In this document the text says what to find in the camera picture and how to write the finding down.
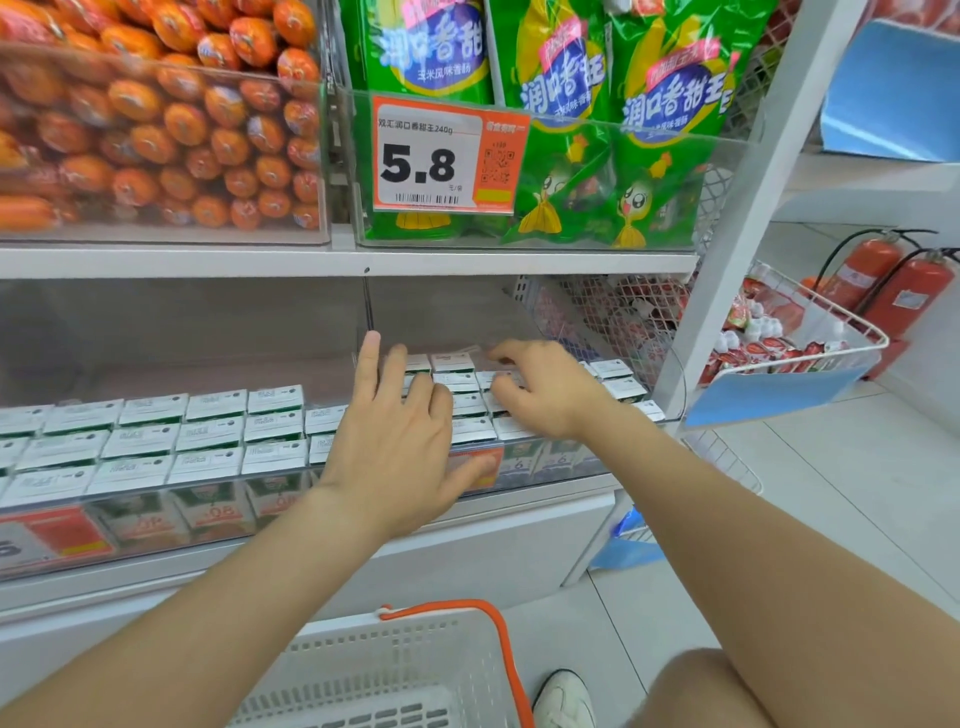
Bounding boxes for blue panel wire basket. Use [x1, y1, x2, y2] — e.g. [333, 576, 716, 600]
[683, 262, 892, 430]
[588, 503, 670, 573]

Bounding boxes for person's left hand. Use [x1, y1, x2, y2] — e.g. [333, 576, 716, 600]
[316, 331, 502, 543]

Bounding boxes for person's right leg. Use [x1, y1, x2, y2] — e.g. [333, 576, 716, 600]
[626, 648, 759, 728]

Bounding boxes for person's right white shoe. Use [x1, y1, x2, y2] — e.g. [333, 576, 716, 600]
[530, 669, 599, 728]

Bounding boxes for white shopping basket orange handles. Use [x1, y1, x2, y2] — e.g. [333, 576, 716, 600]
[224, 599, 538, 728]

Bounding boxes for person's right hand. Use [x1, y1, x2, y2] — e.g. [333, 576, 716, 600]
[487, 338, 625, 444]

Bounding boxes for red extinguisher stand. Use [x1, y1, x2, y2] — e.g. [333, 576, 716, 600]
[866, 337, 914, 382]

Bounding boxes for person's left forearm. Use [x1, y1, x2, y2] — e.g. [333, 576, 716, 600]
[0, 487, 391, 728]

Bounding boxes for person's right forearm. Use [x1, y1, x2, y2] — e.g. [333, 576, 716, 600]
[581, 408, 960, 728]

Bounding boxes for bin of juice cartons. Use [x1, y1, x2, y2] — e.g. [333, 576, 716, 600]
[401, 350, 669, 483]
[0, 383, 350, 560]

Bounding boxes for heap of red white packets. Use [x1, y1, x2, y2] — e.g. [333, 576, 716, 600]
[701, 277, 853, 385]

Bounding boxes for orange white price tag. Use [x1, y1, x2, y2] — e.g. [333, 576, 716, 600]
[0, 504, 118, 568]
[371, 95, 532, 217]
[448, 446, 506, 494]

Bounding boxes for clear plastic shelf bin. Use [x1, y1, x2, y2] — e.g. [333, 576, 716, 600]
[363, 275, 688, 498]
[0, 0, 333, 249]
[0, 277, 376, 583]
[329, 0, 751, 253]

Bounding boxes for stack of green packets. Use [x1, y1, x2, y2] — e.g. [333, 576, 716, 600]
[359, 0, 781, 249]

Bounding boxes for stack of orange sausages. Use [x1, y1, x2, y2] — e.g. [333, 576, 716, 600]
[0, 0, 324, 234]

